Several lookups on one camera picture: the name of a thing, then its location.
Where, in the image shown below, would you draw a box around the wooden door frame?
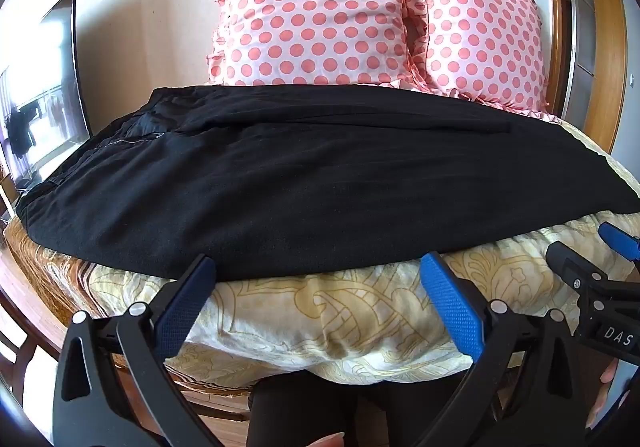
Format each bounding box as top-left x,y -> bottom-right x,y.
475,0 -> 640,154

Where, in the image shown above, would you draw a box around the person's right hand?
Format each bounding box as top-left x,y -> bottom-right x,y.
584,360 -> 632,432

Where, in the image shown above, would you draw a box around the flat screen television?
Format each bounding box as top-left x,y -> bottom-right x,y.
0,0 -> 92,194

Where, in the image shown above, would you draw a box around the yellow patterned bedspread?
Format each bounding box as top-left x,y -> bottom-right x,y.
4,120 -> 640,389

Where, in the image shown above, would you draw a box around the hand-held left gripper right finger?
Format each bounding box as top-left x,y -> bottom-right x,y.
419,251 -> 598,447

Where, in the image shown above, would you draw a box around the person's legs in black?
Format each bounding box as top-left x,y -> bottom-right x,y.
247,369 -> 468,447

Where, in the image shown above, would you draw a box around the black pants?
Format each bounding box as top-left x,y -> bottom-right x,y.
15,83 -> 640,284

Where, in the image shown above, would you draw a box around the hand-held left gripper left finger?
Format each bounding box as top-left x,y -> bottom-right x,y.
52,253 -> 251,447

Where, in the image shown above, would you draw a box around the small pink polka-dot pillow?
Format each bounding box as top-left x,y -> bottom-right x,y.
407,0 -> 552,117

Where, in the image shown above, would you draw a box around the wooden bed frame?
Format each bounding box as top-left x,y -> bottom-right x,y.
112,357 -> 252,424

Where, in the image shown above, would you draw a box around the large pink polka-dot pillow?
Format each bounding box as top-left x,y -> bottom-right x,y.
206,0 -> 427,89

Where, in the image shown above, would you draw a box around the person's left hand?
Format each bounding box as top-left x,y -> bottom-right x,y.
306,431 -> 347,447

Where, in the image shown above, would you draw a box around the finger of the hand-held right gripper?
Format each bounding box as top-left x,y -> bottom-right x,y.
598,221 -> 640,278
545,241 -> 608,300

